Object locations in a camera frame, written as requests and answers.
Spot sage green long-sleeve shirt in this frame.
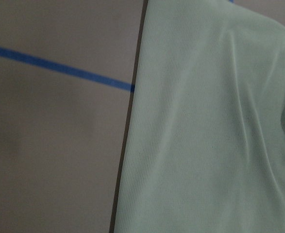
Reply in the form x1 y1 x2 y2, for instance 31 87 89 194
115 0 285 233

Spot blue tape grid lines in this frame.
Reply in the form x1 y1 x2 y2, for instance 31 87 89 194
0 0 235 93

